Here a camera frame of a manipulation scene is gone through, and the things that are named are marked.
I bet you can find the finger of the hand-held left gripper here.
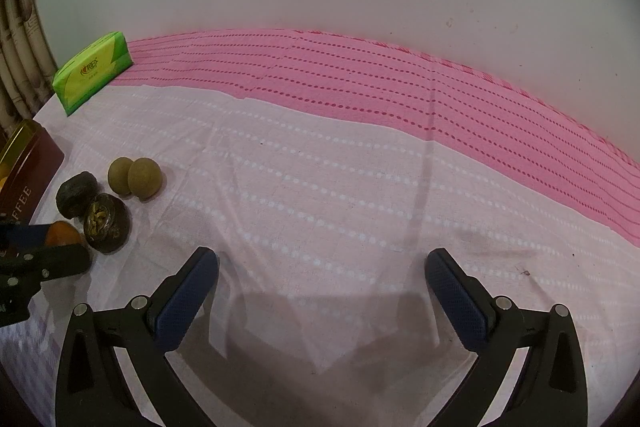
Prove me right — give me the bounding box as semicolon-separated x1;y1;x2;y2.
0;222;51;253
22;244;93;283

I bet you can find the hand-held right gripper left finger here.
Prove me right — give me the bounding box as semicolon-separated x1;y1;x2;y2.
55;247;221;427

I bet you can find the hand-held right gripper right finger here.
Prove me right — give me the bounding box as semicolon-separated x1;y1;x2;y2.
425;248;588;427

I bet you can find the orange tangerine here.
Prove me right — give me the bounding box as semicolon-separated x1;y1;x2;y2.
44;221;87;249

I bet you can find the gold metal tin box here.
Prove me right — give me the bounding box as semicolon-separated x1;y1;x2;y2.
0;119;66;225

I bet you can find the dark fruit with open top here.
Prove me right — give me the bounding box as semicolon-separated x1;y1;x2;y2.
82;193;132;255

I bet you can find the dark olive whole fruit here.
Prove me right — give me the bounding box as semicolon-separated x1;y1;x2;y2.
55;172;99;220

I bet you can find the tan round fruit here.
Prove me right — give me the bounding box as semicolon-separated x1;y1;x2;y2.
127;158;163;202
107;157;136;196

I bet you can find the lilac checked bed sheet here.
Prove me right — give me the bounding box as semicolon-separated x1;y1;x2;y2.
0;84;640;427

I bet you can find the green tissue pack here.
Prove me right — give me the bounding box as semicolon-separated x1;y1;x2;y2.
52;32;133;118

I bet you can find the beige patterned curtain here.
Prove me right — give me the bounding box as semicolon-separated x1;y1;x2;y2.
0;0;57;140

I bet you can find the pink striped blanket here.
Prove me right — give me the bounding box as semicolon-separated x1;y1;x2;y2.
107;28;640;248

